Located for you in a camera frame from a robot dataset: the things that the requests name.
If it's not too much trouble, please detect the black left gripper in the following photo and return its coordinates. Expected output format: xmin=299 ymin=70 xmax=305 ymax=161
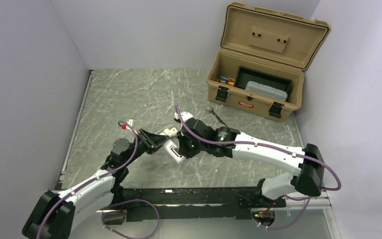
xmin=123 ymin=128 xmax=170 ymax=167

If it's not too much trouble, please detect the white remote control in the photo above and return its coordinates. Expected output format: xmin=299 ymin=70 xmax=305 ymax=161
xmin=161 ymin=132 xmax=185 ymax=164

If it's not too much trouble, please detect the white plastic pipe elbow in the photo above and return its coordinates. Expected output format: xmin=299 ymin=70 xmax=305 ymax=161
xmin=163 ymin=127 xmax=178 ymax=137

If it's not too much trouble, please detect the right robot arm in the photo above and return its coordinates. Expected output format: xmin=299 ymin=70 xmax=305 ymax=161
xmin=175 ymin=118 xmax=325 ymax=207

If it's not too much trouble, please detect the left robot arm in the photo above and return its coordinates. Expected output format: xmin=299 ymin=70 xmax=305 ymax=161
xmin=22 ymin=129 xmax=176 ymax=239

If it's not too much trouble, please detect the silver open-end wrench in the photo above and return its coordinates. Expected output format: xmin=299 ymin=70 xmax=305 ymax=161
xmin=205 ymin=106 xmax=228 ymax=127

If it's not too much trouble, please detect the black toolbox left latch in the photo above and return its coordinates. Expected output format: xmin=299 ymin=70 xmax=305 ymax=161
xmin=215 ymin=86 xmax=229 ymax=102

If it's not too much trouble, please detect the black toolbox latch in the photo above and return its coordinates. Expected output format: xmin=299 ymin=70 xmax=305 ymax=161
xmin=269 ymin=102 xmax=284 ymax=119
xmin=215 ymin=86 xmax=229 ymax=102

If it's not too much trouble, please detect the grey plastic case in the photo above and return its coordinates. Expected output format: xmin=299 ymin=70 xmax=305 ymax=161
xmin=245 ymin=81 xmax=288 ymax=101

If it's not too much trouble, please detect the black tray in toolbox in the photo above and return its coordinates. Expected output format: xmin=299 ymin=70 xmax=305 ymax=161
xmin=235 ymin=66 xmax=292 ymax=96

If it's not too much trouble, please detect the black toolbox right latch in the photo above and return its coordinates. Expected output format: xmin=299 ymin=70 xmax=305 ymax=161
xmin=269 ymin=102 xmax=284 ymax=119

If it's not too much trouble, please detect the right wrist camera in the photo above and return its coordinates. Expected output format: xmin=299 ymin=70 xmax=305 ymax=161
xmin=174 ymin=112 xmax=193 ymax=123

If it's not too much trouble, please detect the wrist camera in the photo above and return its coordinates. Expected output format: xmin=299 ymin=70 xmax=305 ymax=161
xmin=121 ymin=119 xmax=135 ymax=130
xmin=174 ymin=112 xmax=193 ymax=123

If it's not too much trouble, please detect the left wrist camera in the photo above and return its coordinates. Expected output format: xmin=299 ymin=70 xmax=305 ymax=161
xmin=121 ymin=119 xmax=135 ymax=130

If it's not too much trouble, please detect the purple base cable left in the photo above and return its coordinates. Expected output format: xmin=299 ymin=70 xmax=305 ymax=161
xmin=101 ymin=198 xmax=161 ymax=239

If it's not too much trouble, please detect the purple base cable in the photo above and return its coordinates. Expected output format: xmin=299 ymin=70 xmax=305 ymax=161
xmin=101 ymin=198 xmax=161 ymax=239
xmin=252 ymin=194 xmax=312 ymax=231

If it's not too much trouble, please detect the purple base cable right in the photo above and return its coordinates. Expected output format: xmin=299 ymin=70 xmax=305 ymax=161
xmin=252 ymin=194 xmax=312 ymax=231

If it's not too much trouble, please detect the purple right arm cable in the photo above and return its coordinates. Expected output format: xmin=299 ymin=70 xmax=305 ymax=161
xmin=174 ymin=105 xmax=342 ymax=192

